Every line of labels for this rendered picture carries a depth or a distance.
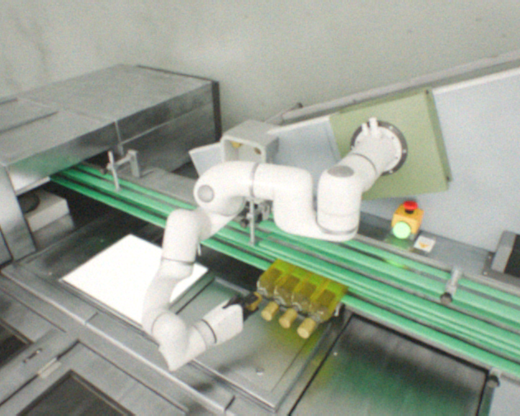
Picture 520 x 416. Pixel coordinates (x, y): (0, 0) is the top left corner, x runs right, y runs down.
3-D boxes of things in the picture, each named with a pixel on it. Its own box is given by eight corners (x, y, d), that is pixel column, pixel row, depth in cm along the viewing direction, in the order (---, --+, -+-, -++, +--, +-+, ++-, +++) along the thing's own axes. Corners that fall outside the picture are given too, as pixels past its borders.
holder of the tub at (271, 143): (239, 194, 164) (227, 204, 159) (236, 125, 149) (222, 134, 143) (278, 207, 156) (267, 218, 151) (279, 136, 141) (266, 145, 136)
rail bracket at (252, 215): (261, 231, 147) (239, 251, 138) (260, 188, 138) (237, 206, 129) (268, 234, 146) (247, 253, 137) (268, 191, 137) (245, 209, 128)
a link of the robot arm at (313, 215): (251, 172, 97) (254, 232, 105) (357, 187, 89) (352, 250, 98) (266, 156, 104) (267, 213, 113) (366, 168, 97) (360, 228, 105)
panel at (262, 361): (130, 237, 177) (58, 285, 153) (130, 230, 176) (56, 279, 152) (331, 328, 136) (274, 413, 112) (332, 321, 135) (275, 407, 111)
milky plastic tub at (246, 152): (238, 182, 161) (224, 192, 155) (235, 125, 149) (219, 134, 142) (277, 196, 153) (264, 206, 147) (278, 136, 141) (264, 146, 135)
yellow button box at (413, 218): (397, 221, 132) (389, 234, 126) (401, 200, 128) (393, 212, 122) (420, 229, 128) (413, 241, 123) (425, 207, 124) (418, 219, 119)
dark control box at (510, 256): (495, 252, 119) (489, 268, 113) (503, 228, 115) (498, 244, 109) (528, 262, 115) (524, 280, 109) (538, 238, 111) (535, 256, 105)
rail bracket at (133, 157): (145, 172, 184) (103, 195, 168) (139, 134, 174) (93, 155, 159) (153, 174, 181) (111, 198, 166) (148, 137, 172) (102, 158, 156)
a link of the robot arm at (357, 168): (379, 153, 100) (353, 182, 88) (374, 203, 107) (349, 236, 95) (339, 146, 104) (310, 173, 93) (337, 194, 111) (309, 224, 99)
